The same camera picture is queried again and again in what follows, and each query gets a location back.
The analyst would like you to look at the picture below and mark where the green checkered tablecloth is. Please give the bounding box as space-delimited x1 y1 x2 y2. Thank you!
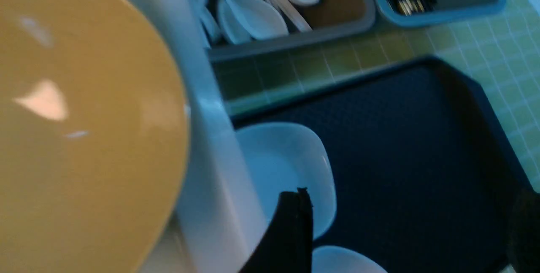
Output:
213 0 540 190

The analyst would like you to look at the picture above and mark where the tan noodle bowl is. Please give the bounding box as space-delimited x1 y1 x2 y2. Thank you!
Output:
0 0 190 273

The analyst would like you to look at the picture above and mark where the large white plastic tub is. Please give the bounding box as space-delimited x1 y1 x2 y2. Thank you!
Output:
129 0 266 273

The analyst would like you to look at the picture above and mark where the white square dish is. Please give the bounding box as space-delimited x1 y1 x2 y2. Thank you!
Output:
236 122 337 239
312 246 386 273

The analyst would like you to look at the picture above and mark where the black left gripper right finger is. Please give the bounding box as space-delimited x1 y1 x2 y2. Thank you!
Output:
508 190 540 273

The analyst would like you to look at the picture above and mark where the black serving tray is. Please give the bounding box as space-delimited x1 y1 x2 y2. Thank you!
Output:
233 56 532 273

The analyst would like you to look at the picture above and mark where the white square dish front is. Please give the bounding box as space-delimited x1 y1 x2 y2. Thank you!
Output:
312 246 386 273

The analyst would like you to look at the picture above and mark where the grey plastic bin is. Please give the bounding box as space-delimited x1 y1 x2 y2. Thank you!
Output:
189 0 375 62

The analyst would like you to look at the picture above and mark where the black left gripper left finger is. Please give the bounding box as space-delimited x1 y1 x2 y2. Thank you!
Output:
240 188 314 273

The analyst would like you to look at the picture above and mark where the pile of white spoons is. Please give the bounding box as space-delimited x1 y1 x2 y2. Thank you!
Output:
216 0 320 45

